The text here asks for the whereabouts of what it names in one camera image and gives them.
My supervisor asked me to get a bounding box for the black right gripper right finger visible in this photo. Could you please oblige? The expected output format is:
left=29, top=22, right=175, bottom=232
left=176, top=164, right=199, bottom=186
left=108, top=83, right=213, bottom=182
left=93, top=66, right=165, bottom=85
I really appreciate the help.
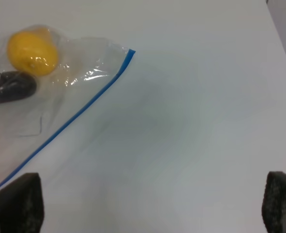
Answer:
left=261, top=171, right=286, bottom=233

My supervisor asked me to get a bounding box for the clear zip bag blue seal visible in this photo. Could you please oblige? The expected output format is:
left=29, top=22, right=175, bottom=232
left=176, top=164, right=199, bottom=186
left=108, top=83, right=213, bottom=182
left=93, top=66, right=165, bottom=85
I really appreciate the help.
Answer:
left=0, top=25, right=135, bottom=187

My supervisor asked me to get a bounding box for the dark purple eggplant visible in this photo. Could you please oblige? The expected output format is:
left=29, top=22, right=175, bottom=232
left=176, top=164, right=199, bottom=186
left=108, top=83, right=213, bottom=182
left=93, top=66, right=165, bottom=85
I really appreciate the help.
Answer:
left=0, top=71, right=37, bottom=103

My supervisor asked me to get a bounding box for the yellow pear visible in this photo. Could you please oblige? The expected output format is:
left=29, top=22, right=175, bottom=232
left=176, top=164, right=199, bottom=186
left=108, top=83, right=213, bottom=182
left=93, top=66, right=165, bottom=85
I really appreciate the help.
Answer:
left=6, top=27, right=59, bottom=76

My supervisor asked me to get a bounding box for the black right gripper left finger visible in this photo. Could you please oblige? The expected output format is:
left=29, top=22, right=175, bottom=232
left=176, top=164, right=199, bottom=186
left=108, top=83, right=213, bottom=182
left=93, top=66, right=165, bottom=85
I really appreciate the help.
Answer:
left=0, top=173, right=45, bottom=233

